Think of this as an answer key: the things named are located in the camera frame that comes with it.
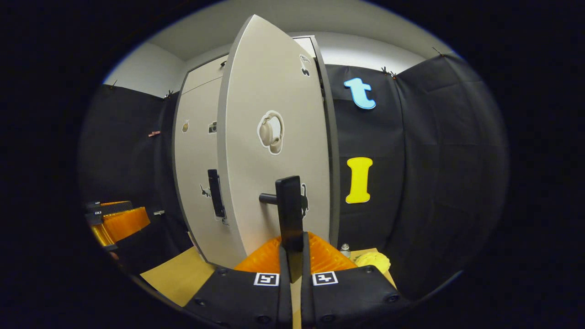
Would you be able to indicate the small clear bottle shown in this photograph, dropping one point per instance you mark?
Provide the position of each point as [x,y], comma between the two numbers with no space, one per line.
[345,251]

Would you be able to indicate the cabinet door with camera sticker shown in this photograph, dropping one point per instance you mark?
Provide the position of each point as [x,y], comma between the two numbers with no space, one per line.
[196,151]

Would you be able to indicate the black backdrop cloth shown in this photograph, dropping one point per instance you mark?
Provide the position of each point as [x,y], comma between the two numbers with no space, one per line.
[434,160]

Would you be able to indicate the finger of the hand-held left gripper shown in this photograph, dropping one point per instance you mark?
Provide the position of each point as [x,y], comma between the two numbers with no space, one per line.
[125,224]
[114,209]

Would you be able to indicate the cabinet door with headphone sticker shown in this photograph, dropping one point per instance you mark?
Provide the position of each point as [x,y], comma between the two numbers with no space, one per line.
[256,183]

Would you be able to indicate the beige double-door shoe cabinet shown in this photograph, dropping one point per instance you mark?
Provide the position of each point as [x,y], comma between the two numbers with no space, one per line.
[332,160]

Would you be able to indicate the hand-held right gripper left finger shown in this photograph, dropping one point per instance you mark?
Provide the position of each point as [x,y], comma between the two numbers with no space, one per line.
[284,301]

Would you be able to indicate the yellow cloth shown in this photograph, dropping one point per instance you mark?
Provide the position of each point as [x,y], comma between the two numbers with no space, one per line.
[372,262]

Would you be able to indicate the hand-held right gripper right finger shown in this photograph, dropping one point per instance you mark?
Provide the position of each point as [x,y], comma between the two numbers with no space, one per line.
[306,301]

